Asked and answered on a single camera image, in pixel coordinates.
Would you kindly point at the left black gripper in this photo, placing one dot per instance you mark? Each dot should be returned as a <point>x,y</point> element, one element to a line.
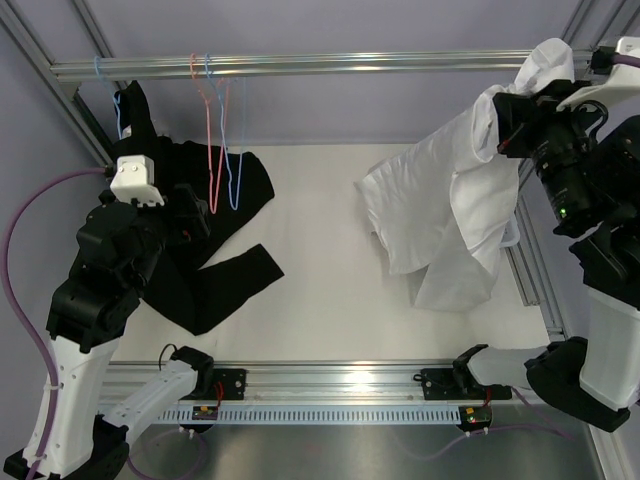
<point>192,225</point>

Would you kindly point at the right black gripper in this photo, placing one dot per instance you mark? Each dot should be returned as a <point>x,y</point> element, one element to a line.
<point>523,113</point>

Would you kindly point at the white and black shirt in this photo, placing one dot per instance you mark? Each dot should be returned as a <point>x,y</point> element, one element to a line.
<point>440,208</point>

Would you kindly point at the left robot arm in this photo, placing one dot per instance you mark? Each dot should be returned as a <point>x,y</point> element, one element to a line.
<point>71,439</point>

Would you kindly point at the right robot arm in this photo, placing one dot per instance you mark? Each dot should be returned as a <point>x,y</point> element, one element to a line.
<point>590,300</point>

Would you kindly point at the white plastic basket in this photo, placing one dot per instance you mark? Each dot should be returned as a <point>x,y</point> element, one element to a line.
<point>512,235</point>

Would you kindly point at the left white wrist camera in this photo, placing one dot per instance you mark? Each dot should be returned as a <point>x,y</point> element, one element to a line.
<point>134,182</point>

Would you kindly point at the aluminium hanging rail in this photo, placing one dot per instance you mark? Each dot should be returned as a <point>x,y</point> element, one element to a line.
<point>178,67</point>

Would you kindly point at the right aluminium frame post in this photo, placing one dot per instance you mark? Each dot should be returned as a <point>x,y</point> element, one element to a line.
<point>547,273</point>

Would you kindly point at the aluminium frame post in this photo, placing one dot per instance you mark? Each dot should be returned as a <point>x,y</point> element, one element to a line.
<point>547,273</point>
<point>66,97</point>

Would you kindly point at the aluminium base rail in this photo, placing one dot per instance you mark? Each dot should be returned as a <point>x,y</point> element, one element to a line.
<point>343,382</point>

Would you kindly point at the white slotted cable duct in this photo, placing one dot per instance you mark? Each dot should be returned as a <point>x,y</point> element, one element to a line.
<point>235,414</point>

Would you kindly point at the left aluminium frame post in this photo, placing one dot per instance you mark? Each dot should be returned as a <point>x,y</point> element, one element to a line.
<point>66,97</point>

